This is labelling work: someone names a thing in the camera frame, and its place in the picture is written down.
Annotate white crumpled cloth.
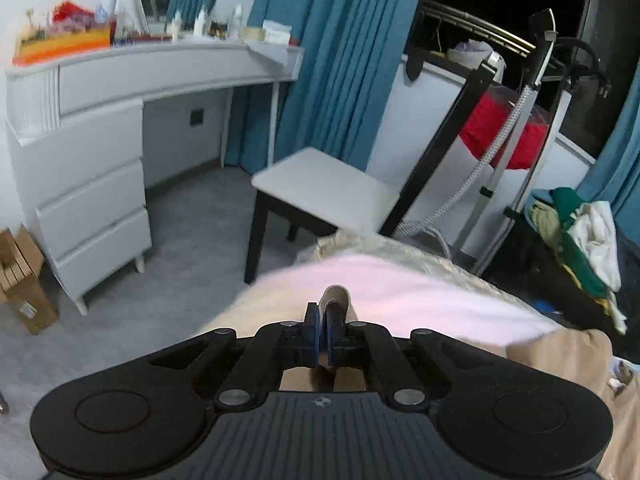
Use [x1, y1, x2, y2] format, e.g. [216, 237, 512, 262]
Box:
[446, 40, 495, 69]

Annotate white paper box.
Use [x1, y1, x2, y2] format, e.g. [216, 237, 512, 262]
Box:
[262, 20, 293, 45]

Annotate green garment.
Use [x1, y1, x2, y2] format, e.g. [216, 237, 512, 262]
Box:
[549, 186, 610, 303]

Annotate garment steamer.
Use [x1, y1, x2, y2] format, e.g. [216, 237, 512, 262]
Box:
[392, 9, 615, 275]

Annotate orange tray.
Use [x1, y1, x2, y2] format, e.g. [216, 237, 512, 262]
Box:
[12, 24, 113, 67]

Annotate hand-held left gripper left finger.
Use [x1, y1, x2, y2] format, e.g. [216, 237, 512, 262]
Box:
[145, 302, 323, 411]

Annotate white garment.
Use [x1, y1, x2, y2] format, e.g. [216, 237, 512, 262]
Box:
[566, 201, 624, 292]

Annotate teal curtain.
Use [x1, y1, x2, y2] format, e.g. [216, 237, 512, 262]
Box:
[575, 67, 640, 223]
[224, 0, 435, 177]

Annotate beige pants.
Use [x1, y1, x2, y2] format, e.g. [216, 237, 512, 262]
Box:
[277, 284, 640, 480]

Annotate white paper sheet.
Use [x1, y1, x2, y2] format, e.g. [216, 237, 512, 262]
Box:
[246, 41, 304, 67]

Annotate cardboard box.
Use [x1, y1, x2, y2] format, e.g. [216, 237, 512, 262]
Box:
[0, 224, 61, 337]

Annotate red cloth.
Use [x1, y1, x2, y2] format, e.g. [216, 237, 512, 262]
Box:
[459, 91, 552, 171]

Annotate black sofa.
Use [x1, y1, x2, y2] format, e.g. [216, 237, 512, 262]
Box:
[484, 212, 640, 365]

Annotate white seat black chair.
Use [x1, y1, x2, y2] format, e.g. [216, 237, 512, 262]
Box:
[244, 65, 507, 285]

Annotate pastel tie-dye blanket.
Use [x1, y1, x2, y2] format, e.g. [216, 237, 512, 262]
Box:
[195, 232, 568, 356]

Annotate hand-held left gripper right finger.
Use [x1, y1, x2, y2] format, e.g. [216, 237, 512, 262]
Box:
[324, 304, 497, 412]

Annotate metal clothes rack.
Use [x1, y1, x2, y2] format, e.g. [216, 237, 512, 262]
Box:
[419, 0, 540, 59]

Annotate red toy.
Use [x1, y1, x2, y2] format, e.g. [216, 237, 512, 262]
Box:
[51, 1, 97, 25]

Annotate olive yellow garment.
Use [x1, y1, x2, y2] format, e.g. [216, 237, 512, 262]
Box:
[530, 202, 567, 247]

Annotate white dressing table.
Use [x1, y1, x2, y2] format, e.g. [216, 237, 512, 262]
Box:
[5, 39, 306, 317]

